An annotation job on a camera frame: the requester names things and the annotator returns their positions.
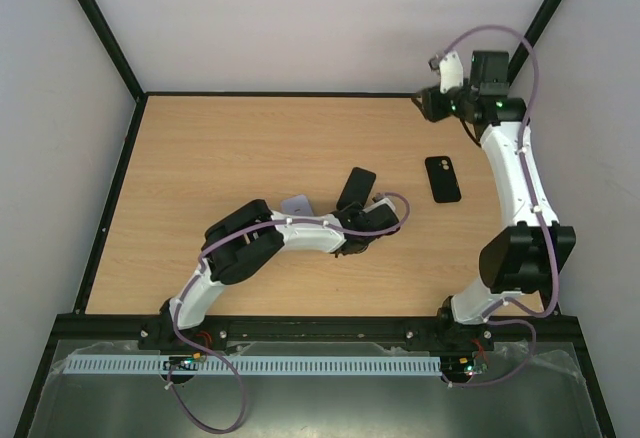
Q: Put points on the black phone case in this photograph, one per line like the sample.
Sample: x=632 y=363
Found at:
x=357 y=188
x=442 y=178

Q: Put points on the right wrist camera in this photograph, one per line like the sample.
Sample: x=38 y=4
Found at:
x=450 y=70

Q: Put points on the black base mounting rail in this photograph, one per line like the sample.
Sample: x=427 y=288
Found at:
x=410 y=333

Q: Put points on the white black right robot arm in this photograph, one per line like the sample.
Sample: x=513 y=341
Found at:
x=520 y=266

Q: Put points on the white slotted cable duct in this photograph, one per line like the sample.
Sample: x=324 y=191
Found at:
x=96 y=364

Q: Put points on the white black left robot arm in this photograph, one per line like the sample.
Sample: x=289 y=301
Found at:
x=237 y=247

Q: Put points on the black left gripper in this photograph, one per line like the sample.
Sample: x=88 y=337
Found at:
x=353 y=208

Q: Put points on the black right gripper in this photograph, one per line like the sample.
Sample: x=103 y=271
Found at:
x=432 y=106

